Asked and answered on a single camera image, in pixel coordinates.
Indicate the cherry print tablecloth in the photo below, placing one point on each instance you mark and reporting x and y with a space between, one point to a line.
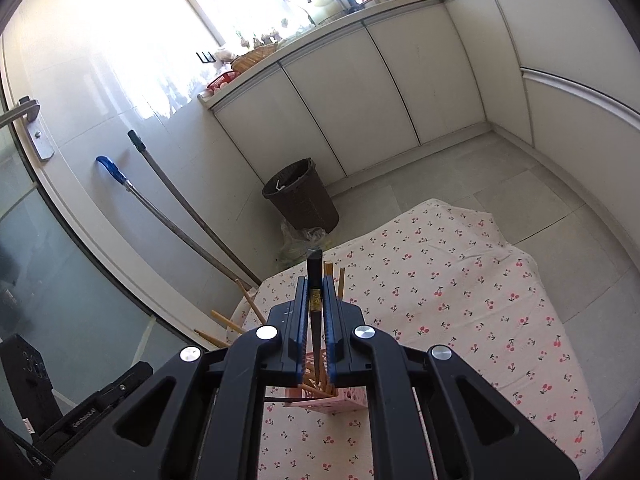
450 310

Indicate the clear plastic bag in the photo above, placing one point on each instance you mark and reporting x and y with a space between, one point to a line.
295 245

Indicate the glass door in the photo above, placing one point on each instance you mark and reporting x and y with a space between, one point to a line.
50 260

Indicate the white kitchen base cabinet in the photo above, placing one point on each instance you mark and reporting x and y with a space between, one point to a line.
350 85
550 60

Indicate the pink perforated utensil holder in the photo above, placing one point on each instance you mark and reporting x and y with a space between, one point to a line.
345 400

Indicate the dark brown trash bin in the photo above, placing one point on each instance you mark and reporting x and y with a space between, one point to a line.
300 200

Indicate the bunch of wooden chopsticks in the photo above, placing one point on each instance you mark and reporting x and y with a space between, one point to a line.
342 282

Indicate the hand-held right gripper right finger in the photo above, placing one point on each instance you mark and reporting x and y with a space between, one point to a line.
331 347

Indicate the dark chopstick with gold band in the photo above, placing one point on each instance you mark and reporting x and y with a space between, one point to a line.
315 280

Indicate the red plastic basket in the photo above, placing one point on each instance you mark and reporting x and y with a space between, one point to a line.
221 80

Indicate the curved sink faucet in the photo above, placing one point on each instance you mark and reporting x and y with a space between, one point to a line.
325 2

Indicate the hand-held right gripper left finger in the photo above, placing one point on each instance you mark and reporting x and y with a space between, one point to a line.
302 355

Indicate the wicker basket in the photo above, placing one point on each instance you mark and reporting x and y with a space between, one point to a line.
252 57

